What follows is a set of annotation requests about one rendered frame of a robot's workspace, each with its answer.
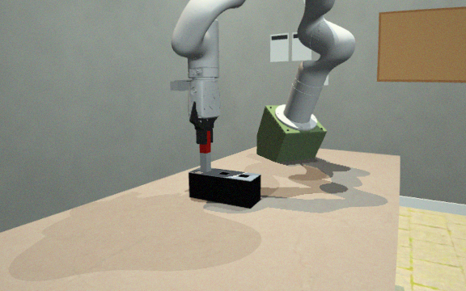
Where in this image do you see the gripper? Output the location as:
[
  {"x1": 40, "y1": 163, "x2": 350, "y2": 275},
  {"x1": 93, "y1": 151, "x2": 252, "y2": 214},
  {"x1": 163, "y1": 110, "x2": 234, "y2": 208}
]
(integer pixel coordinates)
[{"x1": 189, "y1": 79, "x2": 221, "y2": 145}]

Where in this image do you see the grey and red pin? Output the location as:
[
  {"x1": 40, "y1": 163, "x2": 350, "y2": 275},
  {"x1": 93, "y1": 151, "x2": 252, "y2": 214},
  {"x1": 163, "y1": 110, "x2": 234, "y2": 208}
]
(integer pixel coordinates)
[{"x1": 200, "y1": 131, "x2": 211, "y2": 172}]

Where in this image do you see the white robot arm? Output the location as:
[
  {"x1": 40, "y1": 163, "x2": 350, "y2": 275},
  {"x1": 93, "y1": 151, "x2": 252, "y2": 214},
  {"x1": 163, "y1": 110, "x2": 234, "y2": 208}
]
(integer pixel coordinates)
[{"x1": 170, "y1": 0, "x2": 355, "y2": 131}]

